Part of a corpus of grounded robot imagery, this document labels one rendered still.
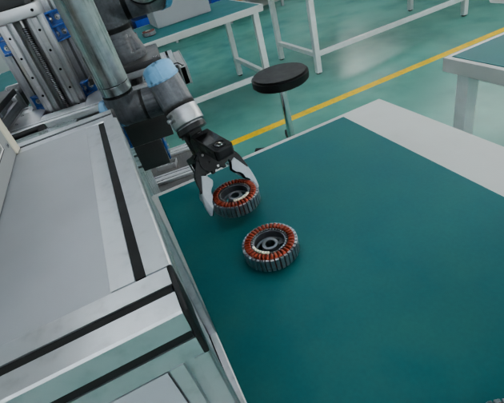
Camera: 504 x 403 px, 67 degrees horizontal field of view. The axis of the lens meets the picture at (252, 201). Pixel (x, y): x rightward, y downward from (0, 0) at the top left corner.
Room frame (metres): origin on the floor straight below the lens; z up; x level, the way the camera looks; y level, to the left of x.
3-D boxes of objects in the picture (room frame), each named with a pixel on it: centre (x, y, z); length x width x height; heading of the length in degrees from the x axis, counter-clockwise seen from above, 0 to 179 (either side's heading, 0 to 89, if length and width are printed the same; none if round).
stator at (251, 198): (0.73, 0.03, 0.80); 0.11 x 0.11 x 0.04
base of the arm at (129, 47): (1.31, 0.26, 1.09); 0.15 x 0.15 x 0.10
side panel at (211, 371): (0.29, 0.10, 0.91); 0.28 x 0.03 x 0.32; 14
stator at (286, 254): (0.57, -0.01, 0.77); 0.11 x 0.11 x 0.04
